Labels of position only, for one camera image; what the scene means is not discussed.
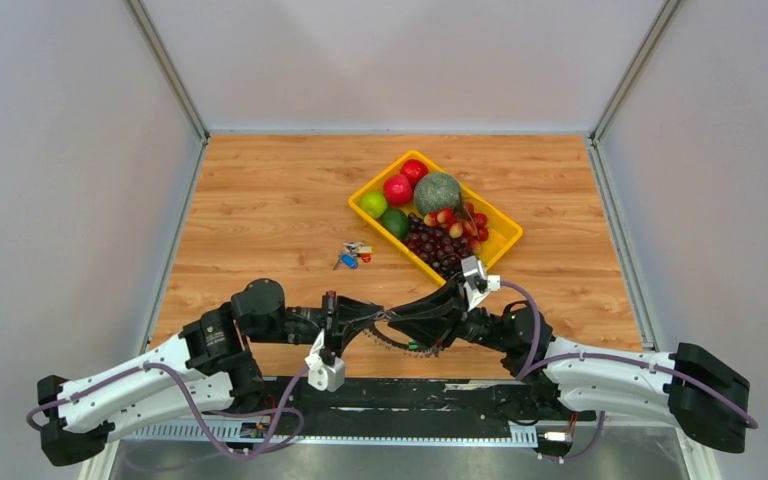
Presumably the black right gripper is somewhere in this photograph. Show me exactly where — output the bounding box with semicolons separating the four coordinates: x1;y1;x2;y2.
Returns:
388;279;513;355

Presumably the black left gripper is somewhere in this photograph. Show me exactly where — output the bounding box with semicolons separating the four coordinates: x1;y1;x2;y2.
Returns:
249;290;383;359

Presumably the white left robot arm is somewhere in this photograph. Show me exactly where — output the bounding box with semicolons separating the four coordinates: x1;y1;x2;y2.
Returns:
36;278;384;466

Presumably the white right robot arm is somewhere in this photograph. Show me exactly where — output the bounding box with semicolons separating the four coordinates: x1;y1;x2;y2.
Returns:
385;281;758;454

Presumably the purple grape bunch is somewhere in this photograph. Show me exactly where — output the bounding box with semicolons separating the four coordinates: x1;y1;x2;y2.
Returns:
402;213;473;280

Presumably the key bunch with coloured tags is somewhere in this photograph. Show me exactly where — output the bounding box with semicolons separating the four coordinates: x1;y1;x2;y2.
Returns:
333;242;376;270

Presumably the dark green avocado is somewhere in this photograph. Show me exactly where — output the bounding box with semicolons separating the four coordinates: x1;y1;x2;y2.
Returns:
379;208;410;241

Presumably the yellow plastic tray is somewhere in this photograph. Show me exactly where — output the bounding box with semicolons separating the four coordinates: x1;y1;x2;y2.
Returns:
348;150;523;286

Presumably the light green apple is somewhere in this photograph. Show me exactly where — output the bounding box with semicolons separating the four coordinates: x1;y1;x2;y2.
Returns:
358;191;389;220

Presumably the netted green melon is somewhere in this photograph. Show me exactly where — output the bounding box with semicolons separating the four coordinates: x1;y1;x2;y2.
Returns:
413;172;463;216

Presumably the red apple front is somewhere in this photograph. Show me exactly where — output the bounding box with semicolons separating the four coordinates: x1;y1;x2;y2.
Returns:
382;174;414;206

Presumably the red apple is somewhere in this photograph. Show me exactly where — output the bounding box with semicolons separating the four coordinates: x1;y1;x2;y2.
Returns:
400;159;429;188
382;174;414;206

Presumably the red apple back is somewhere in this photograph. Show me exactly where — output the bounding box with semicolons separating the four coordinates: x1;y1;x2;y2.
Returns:
400;159;429;188

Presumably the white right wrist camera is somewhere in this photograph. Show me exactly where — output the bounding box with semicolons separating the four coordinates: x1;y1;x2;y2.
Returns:
461;256;502;311

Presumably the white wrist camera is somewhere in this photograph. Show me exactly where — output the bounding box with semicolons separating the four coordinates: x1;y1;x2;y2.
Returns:
461;256;502;311
305;330;345;392

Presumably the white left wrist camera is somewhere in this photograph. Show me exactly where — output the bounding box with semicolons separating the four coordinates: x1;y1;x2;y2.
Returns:
305;330;345;392

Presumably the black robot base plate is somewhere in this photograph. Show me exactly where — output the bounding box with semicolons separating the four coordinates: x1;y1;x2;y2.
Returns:
285;378;573;440

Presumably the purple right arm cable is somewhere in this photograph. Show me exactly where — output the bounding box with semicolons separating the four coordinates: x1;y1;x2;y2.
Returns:
499;279;760;431

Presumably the white slotted cable duct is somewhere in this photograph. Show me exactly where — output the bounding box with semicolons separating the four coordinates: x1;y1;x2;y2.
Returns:
145;423;539;448

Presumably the left aluminium frame post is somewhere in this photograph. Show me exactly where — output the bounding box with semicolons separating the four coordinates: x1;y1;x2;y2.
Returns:
123;0;212;143

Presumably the aluminium frame post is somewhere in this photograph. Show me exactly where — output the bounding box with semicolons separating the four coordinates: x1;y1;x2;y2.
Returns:
589;0;685;143
123;0;212;143

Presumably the right aluminium frame post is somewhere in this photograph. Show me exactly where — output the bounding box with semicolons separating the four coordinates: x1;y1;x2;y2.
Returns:
589;0;685;143

